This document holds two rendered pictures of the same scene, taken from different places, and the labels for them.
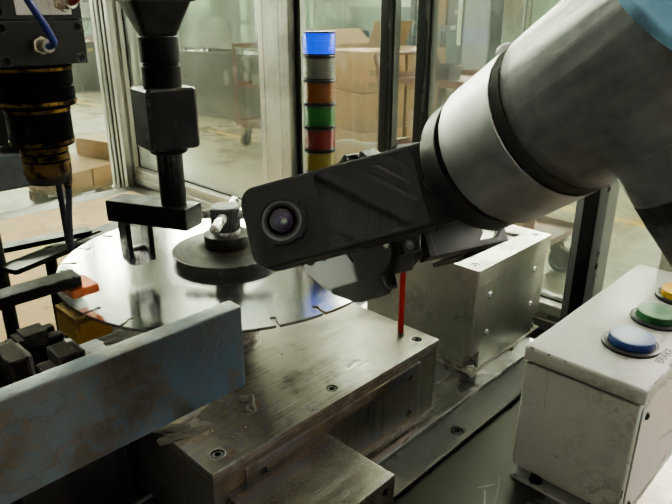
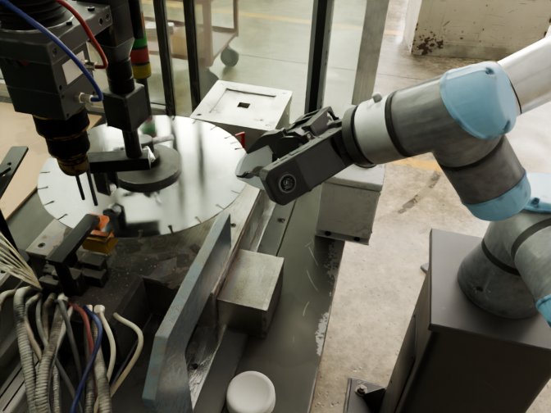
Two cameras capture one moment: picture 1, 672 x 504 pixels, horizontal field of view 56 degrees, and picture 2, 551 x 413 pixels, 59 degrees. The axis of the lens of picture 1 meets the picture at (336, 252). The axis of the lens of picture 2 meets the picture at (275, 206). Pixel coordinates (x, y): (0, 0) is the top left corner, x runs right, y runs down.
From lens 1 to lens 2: 0.36 m
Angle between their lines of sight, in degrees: 33
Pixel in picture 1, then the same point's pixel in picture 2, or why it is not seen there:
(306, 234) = (298, 186)
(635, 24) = (456, 122)
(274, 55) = not seen: outside the picture
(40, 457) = (192, 319)
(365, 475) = (271, 263)
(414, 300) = not seen: hidden behind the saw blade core
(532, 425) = (326, 210)
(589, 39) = (437, 122)
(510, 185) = (392, 157)
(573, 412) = (348, 200)
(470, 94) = (374, 124)
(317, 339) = not seen: hidden behind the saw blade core
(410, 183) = (335, 152)
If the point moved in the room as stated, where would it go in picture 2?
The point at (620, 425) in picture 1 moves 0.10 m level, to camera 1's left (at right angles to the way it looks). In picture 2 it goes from (371, 201) to (325, 218)
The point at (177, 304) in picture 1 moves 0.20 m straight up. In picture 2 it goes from (156, 212) to (135, 84)
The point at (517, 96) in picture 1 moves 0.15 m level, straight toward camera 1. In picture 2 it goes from (403, 133) to (484, 229)
